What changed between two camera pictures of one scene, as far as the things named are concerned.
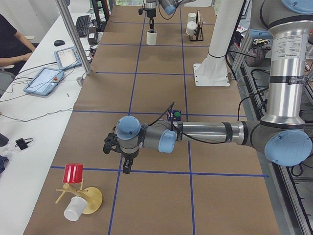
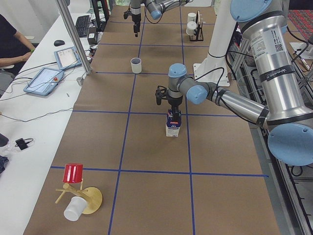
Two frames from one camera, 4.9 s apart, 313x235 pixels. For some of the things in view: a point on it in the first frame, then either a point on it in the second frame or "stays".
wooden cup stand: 93,197 stays
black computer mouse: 58,43 stays
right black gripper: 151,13 -> 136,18
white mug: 151,37 -> 136,63
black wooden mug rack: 198,35 stays
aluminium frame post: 63,8 stays
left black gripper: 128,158 -> 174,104
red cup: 73,173 stays
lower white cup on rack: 191,26 stays
